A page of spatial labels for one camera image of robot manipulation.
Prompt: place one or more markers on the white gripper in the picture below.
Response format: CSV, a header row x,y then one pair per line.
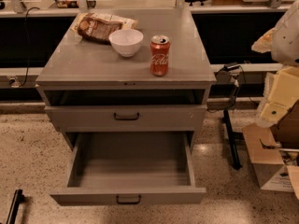
x,y
287,41

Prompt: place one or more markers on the red coke can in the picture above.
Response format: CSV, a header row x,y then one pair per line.
x,y
159,46

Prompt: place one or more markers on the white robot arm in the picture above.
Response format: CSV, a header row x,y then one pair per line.
x,y
285,41

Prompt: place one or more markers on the closed grey upper drawer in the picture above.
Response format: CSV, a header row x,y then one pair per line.
x,y
126,118

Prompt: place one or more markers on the open grey lower drawer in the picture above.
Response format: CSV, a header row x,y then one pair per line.
x,y
130,169

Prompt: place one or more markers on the grey drawer cabinet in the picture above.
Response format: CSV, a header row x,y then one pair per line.
x,y
84,73

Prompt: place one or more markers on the cardboard box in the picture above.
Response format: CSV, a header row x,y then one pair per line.
x,y
274,153

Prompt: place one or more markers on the white bowl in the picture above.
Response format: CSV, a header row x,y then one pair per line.
x,y
126,42

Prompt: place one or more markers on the brown chip bag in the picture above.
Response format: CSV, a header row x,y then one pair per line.
x,y
99,26

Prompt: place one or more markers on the black bar on floor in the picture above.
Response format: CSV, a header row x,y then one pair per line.
x,y
18,199

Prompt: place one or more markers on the black stand with cables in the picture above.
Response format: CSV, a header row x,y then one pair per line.
x,y
234,70

